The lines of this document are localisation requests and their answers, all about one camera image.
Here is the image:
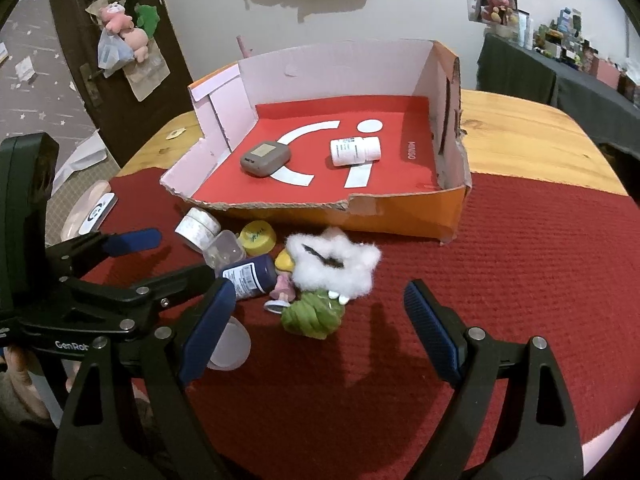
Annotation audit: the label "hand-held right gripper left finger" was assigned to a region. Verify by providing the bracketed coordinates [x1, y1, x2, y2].
[52, 277, 238, 480]

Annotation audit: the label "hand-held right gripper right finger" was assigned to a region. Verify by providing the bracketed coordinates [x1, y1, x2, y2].
[404, 279, 586, 480]

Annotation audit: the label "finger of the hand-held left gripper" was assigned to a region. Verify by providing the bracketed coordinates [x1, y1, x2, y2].
[46, 227, 163, 275]
[60, 263, 218, 312]

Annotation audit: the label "clear round plastic dish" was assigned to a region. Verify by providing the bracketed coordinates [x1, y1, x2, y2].
[206, 316, 252, 372]

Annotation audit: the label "dark blue bottle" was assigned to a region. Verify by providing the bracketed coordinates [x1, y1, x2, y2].
[216, 254, 277, 302]

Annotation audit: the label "green yarn bundle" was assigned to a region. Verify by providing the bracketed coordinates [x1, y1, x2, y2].
[281, 290, 348, 340]

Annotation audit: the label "white fluffy cotton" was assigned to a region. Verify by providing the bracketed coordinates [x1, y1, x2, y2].
[285, 226, 382, 302]

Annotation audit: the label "orange cardboard box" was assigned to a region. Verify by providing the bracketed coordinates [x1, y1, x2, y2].
[160, 39, 473, 246]

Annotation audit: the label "person's left forearm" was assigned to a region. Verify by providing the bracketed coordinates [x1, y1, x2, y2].
[0, 377, 63, 461]

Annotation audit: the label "person's left hand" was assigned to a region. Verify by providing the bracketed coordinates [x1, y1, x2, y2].
[0, 346, 83, 397]

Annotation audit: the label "small clear plastic container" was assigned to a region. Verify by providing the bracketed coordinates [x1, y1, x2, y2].
[202, 230, 247, 270]

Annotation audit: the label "white and black card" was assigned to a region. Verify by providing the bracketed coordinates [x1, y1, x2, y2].
[78, 195, 119, 235]

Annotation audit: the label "pink oval pad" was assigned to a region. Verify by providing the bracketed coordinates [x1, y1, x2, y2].
[60, 180, 112, 241]

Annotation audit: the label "yellow round lid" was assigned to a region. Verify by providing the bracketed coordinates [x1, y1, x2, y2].
[239, 220, 277, 257]

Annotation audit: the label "blonde doll figurine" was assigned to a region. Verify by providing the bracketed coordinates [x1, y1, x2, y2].
[263, 249, 301, 313]

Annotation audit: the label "white paper sheet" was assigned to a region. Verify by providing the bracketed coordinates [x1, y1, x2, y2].
[52, 130, 108, 196]

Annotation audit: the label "red ribbed mat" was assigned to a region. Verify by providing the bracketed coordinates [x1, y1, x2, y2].
[80, 167, 640, 480]

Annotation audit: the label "grey handheld device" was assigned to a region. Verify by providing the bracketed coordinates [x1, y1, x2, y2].
[240, 138, 292, 178]

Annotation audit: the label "dark brown door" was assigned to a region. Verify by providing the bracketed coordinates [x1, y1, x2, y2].
[46, 0, 203, 168]

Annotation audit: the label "beige paper bag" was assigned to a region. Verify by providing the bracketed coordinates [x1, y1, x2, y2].
[122, 42, 171, 102]

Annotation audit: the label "clear plastic bag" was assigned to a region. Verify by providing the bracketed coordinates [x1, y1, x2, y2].
[96, 30, 136, 78]

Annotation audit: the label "white pill bottle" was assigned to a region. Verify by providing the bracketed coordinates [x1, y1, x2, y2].
[330, 136, 382, 167]

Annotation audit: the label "green plush toy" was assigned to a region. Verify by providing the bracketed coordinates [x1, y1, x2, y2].
[135, 4, 162, 41]

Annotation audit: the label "pink pig plush toy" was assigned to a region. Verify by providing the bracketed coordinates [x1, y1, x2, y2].
[100, 2, 135, 36]

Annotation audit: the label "dark cloth side table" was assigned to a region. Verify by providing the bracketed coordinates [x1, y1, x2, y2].
[476, 32, 640, 158]

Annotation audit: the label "row of bottles and boxes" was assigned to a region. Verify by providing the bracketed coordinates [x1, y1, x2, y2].
[510, 5, 640, 106]

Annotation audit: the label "pink plush toys in bag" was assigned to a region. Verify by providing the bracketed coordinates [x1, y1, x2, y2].
[475, 0, 518, 26]

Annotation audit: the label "metal door handle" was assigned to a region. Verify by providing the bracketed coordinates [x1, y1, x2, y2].
[80, 62, 101, 107]

